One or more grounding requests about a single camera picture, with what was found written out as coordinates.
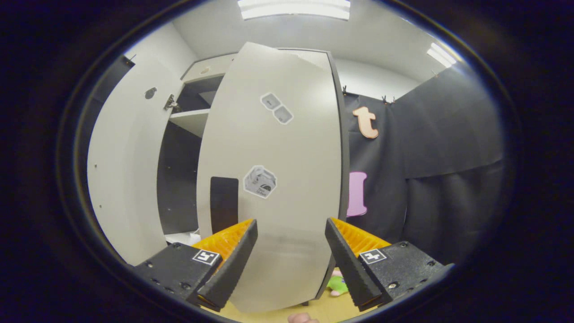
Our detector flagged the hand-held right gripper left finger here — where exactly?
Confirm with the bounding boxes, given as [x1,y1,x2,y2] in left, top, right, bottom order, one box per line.
[134,218,259,312]

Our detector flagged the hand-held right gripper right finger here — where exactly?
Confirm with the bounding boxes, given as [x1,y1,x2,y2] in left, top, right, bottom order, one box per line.
[325,217,454,312]

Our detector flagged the grey shoe cabinet door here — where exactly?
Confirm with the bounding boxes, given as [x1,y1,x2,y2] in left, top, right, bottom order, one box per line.
[87,56,193,266]
[196,42,350,313]

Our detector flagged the pink green plush toy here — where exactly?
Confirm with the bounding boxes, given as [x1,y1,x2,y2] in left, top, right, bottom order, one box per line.
[326,268,349,297]

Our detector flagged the black backdrop cloth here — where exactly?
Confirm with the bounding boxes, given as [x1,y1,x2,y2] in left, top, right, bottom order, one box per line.
[77,54,505,266]

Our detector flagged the ceiling light panel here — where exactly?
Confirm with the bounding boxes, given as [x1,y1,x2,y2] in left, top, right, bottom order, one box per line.
[426,42,458,68]
[237,0,351,21]

